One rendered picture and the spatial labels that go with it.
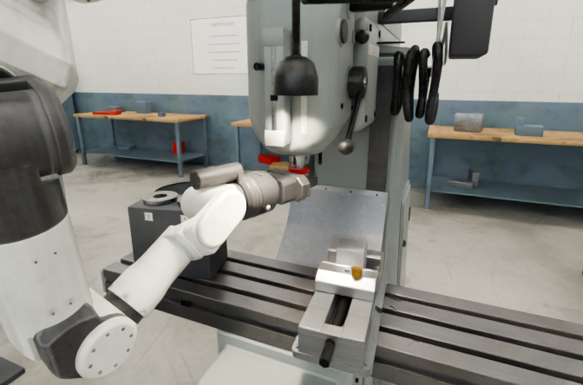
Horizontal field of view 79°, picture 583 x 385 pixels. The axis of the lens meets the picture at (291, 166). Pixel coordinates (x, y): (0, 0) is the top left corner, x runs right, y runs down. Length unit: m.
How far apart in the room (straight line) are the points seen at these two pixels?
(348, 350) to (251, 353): 0.30
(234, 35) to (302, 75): 5.24
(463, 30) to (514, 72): 4.07
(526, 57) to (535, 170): 1.33
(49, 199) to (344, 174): 0.89
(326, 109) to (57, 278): 0.49
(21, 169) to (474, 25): 0.85
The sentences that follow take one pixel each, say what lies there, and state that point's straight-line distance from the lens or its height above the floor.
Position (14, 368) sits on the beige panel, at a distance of 2.50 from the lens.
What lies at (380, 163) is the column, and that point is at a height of 1.21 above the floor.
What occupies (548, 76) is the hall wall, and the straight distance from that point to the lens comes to 5.04.
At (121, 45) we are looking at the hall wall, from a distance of 7.24.
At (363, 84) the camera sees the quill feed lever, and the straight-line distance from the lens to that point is 0.76.
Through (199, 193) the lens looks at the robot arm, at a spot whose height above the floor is 1.26.
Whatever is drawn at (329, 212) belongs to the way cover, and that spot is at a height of 1.04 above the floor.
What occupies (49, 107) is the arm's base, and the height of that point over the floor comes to 1.44.
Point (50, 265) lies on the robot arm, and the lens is 0.47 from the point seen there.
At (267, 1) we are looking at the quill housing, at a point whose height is 1.60.
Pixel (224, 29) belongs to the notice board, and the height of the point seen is 2.20.
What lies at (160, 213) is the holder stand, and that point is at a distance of 0.96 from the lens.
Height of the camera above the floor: 1.46
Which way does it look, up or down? 14 degrees down
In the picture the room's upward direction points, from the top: straight up
